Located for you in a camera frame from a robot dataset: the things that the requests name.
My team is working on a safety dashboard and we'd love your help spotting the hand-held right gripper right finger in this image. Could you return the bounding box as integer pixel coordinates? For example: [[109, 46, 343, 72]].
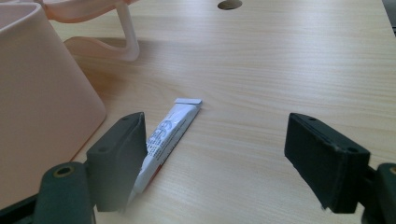
[[283, 112, 372, 215]]

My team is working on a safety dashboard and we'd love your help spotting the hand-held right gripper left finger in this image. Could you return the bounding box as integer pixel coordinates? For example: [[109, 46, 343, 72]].
[[86, 111, 149, 213]]

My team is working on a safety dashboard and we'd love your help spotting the white ointment tube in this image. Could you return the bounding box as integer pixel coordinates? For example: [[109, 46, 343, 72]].
[[126, 97, 204, 206]]

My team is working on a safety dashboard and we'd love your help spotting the pink plastic bin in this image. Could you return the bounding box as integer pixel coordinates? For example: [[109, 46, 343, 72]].
[[0, 2, 107, 210]]

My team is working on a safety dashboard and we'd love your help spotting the pink plastic stand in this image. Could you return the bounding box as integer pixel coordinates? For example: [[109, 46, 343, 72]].
[[39, 0, 141, 63]]

